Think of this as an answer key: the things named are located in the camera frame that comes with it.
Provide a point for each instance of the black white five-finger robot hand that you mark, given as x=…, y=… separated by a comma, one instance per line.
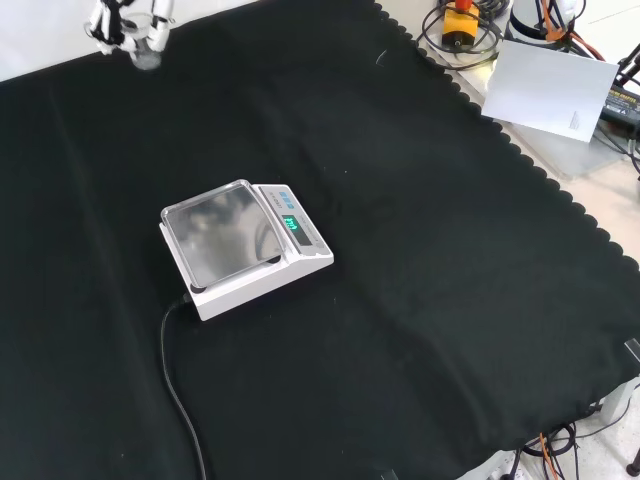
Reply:
x=107, y=30

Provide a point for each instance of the small clear glass beaker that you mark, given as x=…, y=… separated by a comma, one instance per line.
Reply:
x=145, y=55

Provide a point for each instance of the white electronic balance steel pan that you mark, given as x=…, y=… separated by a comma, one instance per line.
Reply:
x=225, y=235

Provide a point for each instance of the yellow stop button box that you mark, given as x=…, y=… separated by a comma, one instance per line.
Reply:
x=460, y=27

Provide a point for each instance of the black bench cloth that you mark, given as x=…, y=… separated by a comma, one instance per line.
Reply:
x=400, y=310

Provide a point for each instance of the pale board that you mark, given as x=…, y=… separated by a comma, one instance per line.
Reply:
x=545, y=85

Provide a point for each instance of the black power supply brick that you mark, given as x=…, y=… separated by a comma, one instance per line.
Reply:
x=622, y=102

